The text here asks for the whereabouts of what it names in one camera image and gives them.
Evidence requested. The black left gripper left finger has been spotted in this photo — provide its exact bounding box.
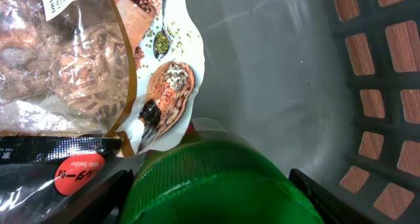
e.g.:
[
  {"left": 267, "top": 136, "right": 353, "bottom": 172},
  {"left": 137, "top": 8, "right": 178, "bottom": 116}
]
[{"left": 43, "top": 169, "right": 134, "bottom": 224}]

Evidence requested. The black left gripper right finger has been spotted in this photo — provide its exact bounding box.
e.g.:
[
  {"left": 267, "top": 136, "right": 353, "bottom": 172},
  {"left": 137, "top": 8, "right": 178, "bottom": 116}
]
[{"left": 289, "top": 169, "right": 375, "bottom": 224}]

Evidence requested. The black red packaged item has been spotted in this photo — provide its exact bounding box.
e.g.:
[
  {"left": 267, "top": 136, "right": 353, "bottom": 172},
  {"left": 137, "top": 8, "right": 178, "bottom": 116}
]
[{"left": 1, "top": 135, "right": 123, "bottom": 223}]

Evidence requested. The green lid jar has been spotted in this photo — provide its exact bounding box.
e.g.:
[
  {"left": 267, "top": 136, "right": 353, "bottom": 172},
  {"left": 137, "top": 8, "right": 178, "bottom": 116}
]
[{"left": 119, "top": 125, "right": 322, "bottom": 224}]

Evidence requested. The dried mushroom snack bag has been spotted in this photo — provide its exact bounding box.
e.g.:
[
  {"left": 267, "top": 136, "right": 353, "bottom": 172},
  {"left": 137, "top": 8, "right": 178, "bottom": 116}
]
[{"left": 1, "top": 0, "right": 205, "bottom": 157}]

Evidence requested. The grey plastic basket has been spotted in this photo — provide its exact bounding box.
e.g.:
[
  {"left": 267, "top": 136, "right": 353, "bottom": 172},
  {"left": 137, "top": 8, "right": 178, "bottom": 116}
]
[{"left": 186, "top": 0, "right": 419, "bottom": 223}]

